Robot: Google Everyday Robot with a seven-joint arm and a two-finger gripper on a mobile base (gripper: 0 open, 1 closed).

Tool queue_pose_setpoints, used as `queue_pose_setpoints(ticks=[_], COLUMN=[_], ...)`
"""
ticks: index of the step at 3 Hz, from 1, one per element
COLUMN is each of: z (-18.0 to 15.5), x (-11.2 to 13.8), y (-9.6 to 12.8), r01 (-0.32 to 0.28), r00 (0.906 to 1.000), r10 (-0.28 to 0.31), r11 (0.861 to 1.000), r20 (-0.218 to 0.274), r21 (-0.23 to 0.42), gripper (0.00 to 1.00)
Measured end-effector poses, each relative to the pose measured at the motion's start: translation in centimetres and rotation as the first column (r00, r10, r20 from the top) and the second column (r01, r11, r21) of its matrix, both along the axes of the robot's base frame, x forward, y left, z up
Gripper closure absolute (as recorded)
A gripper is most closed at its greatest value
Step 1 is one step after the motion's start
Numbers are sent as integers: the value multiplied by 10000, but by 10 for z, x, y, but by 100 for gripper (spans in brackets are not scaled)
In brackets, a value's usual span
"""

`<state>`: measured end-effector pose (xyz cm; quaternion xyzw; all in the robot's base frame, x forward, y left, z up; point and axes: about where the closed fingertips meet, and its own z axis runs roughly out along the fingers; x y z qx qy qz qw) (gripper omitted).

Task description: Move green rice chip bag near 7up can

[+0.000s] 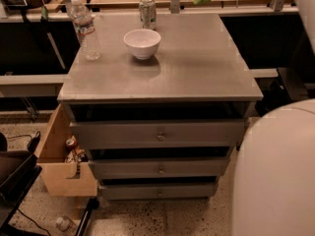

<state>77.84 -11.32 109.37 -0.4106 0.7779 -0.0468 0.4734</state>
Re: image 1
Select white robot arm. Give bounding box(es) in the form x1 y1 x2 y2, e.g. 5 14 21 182
230 98 315 236

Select red can in drawer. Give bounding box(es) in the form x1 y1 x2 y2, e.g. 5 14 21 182
65 139 77 150

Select grey drawer cabinet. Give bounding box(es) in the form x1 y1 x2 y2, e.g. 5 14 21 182
58 14 262 187

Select top grey drawer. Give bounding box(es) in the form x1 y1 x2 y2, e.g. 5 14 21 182
70 120 245 149

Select grey drawer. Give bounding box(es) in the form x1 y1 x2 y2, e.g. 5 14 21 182
70 120 245 149
89 157 229 180
99 183 218 201

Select middle grey drawer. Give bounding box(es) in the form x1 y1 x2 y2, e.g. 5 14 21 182
89 157 229 180

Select white ceramic bowl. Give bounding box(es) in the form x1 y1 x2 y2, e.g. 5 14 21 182
124 29 161 60

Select bottom grey drawer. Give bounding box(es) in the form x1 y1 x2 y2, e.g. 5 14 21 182
99 183 218 201

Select open wooden side drawer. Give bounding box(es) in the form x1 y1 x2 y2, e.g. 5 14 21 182
35 105 97 197

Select clear plastic water bottle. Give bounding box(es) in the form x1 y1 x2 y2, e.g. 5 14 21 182
69 0 101 61

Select black office chair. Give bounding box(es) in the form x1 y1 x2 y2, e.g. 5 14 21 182
255 33 315 116

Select plastic bottle on floor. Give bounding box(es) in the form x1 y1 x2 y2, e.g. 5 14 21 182
56 216 73 232

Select black cart lower left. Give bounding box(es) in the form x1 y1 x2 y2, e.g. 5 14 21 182
0 134 40 236

